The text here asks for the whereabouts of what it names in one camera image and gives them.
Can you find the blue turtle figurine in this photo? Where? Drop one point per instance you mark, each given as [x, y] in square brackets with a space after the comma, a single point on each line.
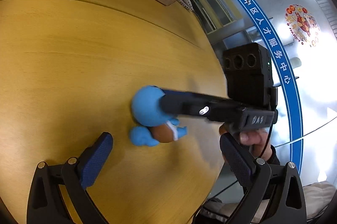
[154, 126]

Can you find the operator right hand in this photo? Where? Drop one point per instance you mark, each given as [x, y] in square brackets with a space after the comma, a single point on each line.
[259, 142]

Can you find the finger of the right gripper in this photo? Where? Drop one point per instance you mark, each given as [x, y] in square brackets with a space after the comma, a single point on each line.
[196, 109]
[183, 96]

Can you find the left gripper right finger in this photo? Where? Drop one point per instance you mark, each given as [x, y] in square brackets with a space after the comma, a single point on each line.
[286, 204]

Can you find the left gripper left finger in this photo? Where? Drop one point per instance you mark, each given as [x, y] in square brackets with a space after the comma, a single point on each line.
[46, 203]

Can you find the black camera box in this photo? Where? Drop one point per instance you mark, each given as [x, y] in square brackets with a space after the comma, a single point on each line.
[249, 76]

